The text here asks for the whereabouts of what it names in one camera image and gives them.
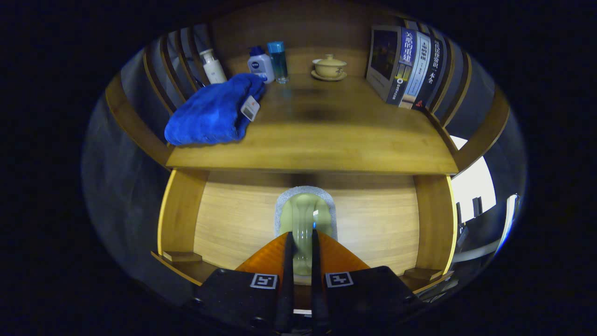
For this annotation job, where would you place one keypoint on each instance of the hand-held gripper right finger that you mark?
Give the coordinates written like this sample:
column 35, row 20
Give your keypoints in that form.
column 317, row 289

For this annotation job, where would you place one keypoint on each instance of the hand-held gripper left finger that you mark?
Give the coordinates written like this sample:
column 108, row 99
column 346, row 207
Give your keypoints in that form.
column 287, row 289

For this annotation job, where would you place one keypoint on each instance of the wooden drawer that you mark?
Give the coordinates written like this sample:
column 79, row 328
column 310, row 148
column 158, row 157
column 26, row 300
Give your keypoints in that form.
column 233, row 219

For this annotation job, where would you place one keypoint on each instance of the wooden countertop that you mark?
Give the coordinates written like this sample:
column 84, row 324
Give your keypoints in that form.
column 326, row 140

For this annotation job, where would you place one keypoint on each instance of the blue towel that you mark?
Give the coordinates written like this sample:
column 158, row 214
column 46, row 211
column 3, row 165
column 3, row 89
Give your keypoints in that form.
column 210, row 112

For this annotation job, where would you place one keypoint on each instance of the beige lidded teacup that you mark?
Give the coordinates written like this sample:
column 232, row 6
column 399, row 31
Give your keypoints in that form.
column 329, row 68

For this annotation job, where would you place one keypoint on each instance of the white blue-capped lotion bottle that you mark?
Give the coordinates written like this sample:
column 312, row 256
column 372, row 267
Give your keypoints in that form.
column 260, row 65

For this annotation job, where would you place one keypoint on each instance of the teal clear bottle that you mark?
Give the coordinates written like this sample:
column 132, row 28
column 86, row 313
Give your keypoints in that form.
column 278, row 60

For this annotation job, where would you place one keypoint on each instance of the white pump bottle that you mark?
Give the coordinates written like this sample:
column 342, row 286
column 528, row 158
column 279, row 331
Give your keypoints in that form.
column 214, row 70

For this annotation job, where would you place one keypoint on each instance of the blue-spine book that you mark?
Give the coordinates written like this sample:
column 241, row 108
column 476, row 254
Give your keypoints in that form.
column 385, row 58

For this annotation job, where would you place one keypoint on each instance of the black-spine book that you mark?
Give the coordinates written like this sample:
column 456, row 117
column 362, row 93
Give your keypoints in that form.
column 434, row 74

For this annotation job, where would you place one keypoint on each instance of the pale-spine book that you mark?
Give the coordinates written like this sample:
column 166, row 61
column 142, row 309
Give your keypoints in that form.
column 419, row 65

